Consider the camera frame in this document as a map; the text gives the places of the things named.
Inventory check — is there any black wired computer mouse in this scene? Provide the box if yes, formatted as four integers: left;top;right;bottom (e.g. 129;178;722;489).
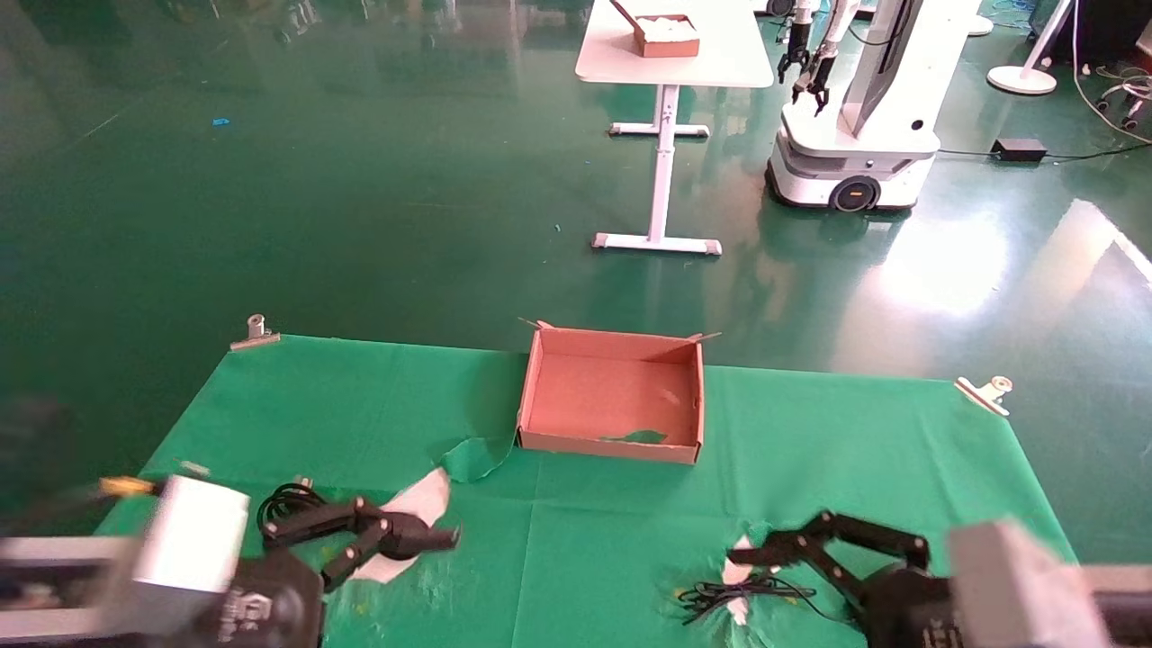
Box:
675;574;851;628

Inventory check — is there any wheeled robot arm with gripper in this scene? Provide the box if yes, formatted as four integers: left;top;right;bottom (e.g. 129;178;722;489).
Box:
778;0;815;85
792;0;860;117

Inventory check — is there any white pedestal table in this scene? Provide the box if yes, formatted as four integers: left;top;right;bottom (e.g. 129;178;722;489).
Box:
575;0;776;257

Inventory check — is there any white round stand base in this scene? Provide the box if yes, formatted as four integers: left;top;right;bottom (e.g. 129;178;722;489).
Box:
986;0;1076;96

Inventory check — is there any black power adapter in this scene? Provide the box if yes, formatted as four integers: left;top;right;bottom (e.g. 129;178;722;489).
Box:
991;137;1049;164

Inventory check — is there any open brown cardboard box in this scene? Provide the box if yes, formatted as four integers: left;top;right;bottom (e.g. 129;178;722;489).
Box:
516;318;723;466

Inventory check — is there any white floor cable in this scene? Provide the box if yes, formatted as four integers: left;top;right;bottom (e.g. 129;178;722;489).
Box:
1069;0;1152;147

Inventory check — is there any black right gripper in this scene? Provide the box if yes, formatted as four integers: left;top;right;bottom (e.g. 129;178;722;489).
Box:
727;510;971;648

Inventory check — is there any metal binder clip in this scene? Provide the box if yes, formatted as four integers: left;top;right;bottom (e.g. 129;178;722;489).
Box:
954;375;1014;418
229;313;282;352

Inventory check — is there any black cable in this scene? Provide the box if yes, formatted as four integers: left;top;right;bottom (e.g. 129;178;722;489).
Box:
257;483;316;543

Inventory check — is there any green tablecloth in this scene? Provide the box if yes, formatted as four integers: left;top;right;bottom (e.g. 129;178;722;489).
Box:
94;335;1078;648

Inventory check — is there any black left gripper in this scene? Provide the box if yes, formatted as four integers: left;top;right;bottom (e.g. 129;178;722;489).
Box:
193;499;462;648

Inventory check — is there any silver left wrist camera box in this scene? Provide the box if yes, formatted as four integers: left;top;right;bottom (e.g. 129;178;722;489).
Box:
133;474;252;597

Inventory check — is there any white wheeled robot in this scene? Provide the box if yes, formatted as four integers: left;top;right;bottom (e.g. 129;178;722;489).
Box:
765;0;987;215

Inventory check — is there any small brown cardboard box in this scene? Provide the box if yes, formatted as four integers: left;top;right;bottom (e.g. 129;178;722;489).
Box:
609;0;702;59

